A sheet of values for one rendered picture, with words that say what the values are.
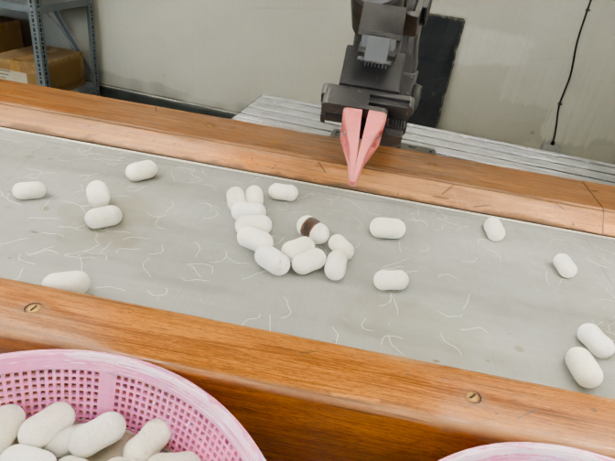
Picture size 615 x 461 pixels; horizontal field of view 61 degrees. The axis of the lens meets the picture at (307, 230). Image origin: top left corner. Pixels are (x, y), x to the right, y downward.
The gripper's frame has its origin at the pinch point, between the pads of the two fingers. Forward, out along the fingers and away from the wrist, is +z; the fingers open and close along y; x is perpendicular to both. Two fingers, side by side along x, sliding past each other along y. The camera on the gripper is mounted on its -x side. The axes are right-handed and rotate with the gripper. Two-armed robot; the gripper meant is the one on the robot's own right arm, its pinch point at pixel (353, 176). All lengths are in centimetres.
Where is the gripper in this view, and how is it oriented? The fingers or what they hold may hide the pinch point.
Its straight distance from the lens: 57.3
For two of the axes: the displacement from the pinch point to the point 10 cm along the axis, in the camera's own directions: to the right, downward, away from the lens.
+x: 0.0, 3.1, 9.5
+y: 9.8, 1.8, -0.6
